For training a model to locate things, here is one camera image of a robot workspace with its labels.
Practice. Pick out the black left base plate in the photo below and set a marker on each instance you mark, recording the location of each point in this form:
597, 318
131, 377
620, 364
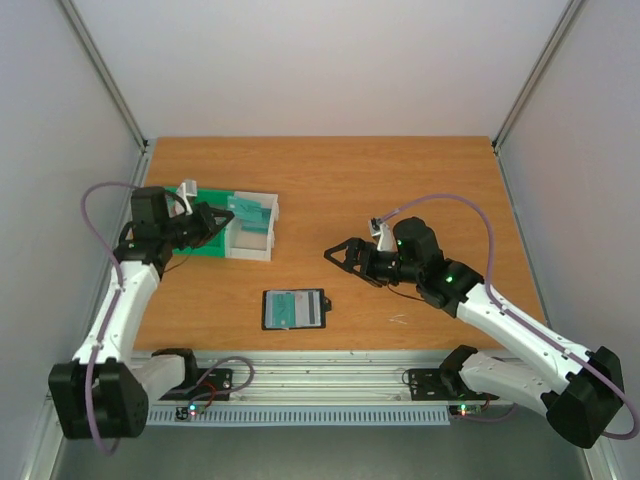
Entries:
220, 379

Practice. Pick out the black leather card holder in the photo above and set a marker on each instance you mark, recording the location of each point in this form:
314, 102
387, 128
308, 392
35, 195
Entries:
295, 309

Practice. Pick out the white plastic bin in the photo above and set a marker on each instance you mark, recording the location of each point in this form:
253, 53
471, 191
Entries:
251, 234

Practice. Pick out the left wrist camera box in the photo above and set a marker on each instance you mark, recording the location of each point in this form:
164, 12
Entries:
187, 191

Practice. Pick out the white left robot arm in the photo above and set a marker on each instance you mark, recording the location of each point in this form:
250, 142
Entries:
98, 395

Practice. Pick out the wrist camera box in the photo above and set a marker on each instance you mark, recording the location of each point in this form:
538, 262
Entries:
187, 191
382, 235

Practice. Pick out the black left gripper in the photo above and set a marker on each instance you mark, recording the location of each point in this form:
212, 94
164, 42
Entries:
207, 214

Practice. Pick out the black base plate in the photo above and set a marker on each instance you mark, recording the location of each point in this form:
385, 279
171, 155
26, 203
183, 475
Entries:
426, 384
220, 379

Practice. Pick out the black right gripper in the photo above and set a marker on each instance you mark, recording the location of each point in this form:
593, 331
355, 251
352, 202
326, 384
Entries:
356, 256

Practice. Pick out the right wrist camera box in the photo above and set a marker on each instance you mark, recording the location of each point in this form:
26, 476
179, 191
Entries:
382, 235

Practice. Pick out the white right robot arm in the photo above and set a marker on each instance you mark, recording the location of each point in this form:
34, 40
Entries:
576, 389

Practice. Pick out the green plastic bin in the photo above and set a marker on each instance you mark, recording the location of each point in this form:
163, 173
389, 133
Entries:
214, 197

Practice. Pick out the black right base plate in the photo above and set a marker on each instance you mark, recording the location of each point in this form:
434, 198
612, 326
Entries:
426, 384

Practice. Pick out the grey slotted cable duct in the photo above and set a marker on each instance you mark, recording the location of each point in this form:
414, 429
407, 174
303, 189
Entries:
286, 416

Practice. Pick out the grey aluminium frame rail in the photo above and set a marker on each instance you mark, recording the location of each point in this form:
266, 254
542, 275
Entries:
77, 24

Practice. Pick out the teal card in sleeve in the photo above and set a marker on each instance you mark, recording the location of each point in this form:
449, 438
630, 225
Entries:
285, 310

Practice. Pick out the teal VIP card stack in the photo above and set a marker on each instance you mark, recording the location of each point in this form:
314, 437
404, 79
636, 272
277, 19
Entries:
262, 228

